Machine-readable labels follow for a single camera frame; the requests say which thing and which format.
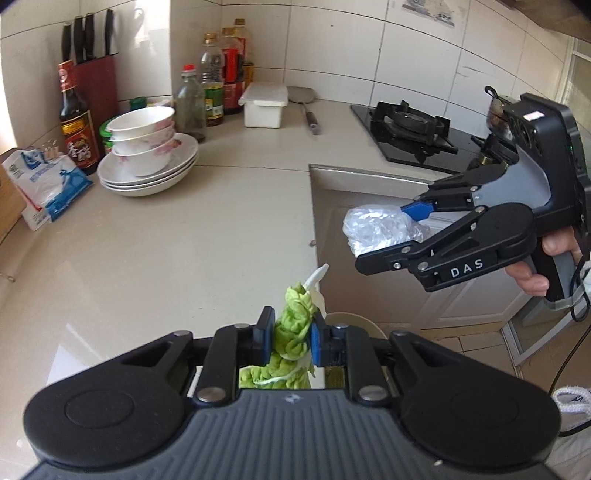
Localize bamboo cutting board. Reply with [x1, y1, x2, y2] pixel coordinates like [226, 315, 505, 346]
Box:
[0, 165, 25, 241]

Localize wall sticker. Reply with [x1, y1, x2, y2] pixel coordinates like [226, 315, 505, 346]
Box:
[402, 0, 455, 27]

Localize dark vinegar bottle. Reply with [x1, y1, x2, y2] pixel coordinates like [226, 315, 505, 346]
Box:
[58, 60, 100, 175]

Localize napa cabbage leaf piece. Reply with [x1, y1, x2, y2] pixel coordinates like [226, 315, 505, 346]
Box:
[238, 263, 329, 390]

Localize clear bottle red cap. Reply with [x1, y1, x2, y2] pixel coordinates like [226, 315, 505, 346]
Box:
[174, 64, 206, 143]

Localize red knife block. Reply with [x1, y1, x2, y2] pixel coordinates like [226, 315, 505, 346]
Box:
[61, 9, 118, 151]

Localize stainless steel pot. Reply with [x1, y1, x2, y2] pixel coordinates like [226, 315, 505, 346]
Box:
[484, 85, 517, 141]

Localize white plastic lidded box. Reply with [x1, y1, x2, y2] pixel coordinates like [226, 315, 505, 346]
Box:
[238, 82, 288, 129]

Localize blue white salt bag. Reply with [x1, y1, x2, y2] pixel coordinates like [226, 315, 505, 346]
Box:
[2, 149, 92, 231]

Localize stacked white plates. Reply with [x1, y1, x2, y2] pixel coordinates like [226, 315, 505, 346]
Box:
[97, 133, 199, 198]

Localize red label sauce bottle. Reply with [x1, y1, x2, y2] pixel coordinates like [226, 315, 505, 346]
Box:
[221, 27, 245, 115]

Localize stacked floral bowls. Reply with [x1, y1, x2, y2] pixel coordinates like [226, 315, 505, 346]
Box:
[108, 106, 175, 177]

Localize black gas stove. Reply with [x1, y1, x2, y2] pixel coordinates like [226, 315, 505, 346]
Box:
[349, 99, 509, 176]

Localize person's right hand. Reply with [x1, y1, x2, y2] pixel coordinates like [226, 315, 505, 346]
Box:
[505, 227, 582, 297]

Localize white paper trash bucket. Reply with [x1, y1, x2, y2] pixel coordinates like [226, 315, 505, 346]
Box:
[325, 312, 388, 339]

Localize clear plastic bag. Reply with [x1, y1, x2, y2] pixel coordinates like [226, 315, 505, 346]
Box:
[342, 205, 432, 257]

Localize oil bottle green label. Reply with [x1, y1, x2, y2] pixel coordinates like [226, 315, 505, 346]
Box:
[200, 32, 224, 126]

